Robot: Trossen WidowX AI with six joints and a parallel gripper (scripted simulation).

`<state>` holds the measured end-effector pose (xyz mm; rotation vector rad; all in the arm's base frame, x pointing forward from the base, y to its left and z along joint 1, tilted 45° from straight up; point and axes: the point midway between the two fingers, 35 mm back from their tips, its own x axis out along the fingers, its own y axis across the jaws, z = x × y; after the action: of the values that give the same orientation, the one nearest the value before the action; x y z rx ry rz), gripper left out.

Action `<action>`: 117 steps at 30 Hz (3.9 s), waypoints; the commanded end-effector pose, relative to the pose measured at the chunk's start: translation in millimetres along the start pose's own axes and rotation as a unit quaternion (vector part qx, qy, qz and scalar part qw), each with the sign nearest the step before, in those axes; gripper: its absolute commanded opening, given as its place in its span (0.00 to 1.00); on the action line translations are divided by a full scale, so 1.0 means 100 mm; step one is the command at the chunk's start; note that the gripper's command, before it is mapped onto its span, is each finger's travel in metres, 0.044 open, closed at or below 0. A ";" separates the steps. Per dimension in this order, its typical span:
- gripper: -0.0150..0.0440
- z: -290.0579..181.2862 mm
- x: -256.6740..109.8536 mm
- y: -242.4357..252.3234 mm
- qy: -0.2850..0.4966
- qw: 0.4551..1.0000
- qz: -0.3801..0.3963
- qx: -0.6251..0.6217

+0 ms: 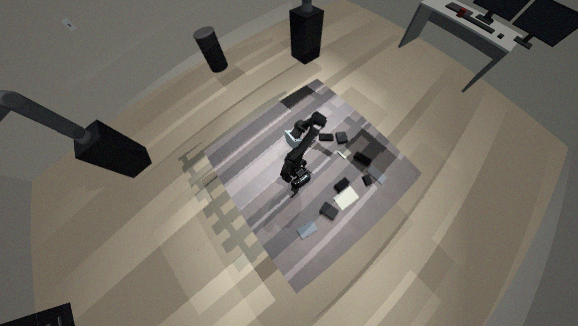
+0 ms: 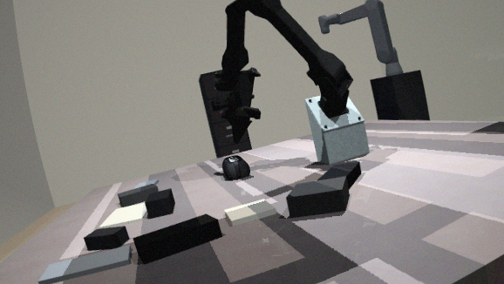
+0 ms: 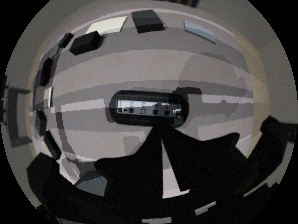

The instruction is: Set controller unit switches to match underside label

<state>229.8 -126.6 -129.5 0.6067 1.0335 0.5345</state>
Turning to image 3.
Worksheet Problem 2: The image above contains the white flat panel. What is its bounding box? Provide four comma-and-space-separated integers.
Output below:
85, 16, 128, 36

